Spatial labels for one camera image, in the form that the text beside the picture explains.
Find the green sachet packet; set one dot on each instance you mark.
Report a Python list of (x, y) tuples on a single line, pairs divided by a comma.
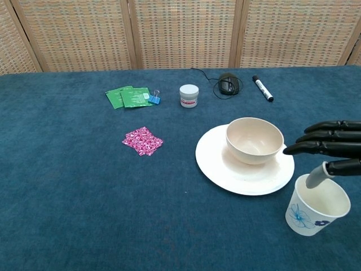
[(112, 97), (134, 97)]

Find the blue table cloth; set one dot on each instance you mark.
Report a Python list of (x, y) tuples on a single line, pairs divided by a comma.
[(84, 183)]

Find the black computer mouse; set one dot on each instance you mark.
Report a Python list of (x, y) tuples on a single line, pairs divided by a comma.
[(229, 83)]

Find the black marker pen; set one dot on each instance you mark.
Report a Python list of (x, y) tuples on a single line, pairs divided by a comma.
[(263, 88)]

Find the paper cup with blue flowers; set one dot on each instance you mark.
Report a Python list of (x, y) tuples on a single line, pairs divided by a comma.
[(316, 217)]

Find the blue binder clip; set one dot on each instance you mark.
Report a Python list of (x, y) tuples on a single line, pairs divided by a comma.
[(154, 98)]

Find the beige bowl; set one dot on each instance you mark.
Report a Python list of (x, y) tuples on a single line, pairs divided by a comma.
[(254, 141)]

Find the small white plastic jar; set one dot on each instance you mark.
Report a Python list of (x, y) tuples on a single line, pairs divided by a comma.
[(189, 96)]

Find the woven rattan folding screen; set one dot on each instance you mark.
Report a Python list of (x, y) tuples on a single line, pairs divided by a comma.
[(180, 34)]

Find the white round plate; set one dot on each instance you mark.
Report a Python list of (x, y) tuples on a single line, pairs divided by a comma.
[(214, 161)]

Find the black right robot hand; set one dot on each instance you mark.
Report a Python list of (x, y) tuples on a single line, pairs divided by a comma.
[(332, 146)]

